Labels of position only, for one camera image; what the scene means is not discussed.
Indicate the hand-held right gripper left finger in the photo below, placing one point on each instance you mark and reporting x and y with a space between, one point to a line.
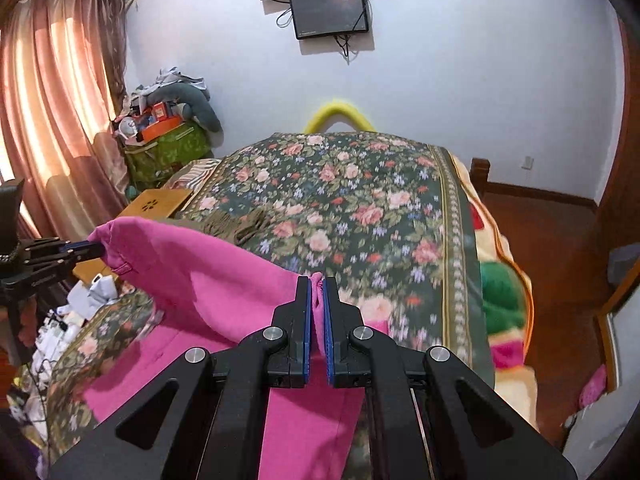
305 332

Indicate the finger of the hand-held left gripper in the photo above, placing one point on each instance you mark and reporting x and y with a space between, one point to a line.
75 246
55 265

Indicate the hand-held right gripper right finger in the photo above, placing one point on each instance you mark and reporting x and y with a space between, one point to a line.
329 332

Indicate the pink pants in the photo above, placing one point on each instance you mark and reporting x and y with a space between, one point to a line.
225 280

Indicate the white clutter pile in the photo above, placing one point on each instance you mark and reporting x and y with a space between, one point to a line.
75 310

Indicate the pink curtain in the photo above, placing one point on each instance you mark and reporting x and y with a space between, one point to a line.
55 110

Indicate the brown fringed cloth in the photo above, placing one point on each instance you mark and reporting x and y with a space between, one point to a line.
240 225

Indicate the green storage bag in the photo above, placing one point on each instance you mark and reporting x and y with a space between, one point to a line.
170 155

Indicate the floral bedspread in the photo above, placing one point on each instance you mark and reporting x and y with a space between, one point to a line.
350 200

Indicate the orange box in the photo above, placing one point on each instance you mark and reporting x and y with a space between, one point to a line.
160 130

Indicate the striped cloth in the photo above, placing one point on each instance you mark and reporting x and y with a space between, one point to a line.
197 170

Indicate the colourful fleece blanket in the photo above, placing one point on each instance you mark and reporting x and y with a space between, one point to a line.
505 300

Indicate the yellow foam arch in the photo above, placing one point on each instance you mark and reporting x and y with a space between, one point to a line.
332 110

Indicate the pink fluffy thing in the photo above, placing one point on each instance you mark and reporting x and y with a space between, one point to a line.
594 385

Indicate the wooden bed post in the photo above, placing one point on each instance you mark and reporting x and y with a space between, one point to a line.
480 177

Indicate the white wall socket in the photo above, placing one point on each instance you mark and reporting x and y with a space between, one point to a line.
526 162

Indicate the small black wall monitor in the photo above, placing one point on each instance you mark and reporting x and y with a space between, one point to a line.
329 10

